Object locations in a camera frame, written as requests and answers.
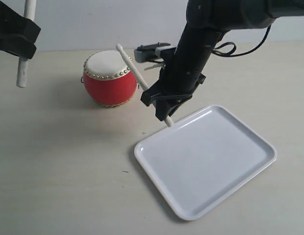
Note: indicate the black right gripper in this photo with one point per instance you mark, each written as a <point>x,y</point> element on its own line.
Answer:
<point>175,86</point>

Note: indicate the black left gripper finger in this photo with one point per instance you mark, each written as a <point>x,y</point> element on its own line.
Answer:
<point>18,47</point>
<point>15,26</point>

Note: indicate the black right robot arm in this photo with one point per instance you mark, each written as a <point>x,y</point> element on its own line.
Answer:
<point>207,23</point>

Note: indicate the small red drum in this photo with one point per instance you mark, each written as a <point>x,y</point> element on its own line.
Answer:
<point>107,78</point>

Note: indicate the white plastic tray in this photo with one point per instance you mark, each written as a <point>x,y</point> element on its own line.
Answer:
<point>203,159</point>

